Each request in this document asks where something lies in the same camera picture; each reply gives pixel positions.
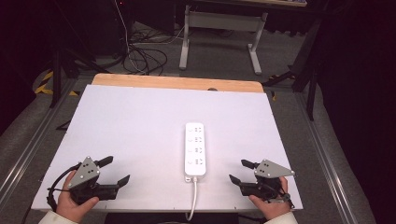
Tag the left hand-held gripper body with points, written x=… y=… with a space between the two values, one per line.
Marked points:
x=83 y=174

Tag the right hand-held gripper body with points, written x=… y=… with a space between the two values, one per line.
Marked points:
x=269 y=170

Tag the white power strip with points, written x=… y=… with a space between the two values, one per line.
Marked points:
x=195 y=169

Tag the person's left hand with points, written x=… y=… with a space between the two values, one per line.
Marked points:
x=67 y=207

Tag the person's right hand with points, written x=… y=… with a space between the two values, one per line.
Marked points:
x=274 y=209

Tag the yellow black hazard tape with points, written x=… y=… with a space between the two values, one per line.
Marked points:
x=45 y=84

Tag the black tripod stand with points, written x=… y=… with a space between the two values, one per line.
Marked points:
x=56 y=74

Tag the black metal stand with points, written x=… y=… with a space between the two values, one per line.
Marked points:
x=311 y=77

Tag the aluminium floor rail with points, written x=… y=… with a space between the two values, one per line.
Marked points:
x=29 y=149
x=327 y=161

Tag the white metal desk frame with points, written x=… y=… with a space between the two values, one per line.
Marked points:
x=222 y=21

